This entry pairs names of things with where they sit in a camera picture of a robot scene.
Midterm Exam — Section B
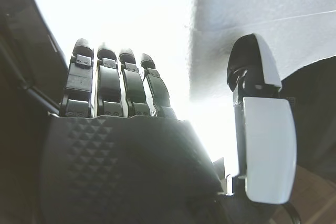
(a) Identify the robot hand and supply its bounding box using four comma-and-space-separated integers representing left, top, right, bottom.
39, 33, 299, 224

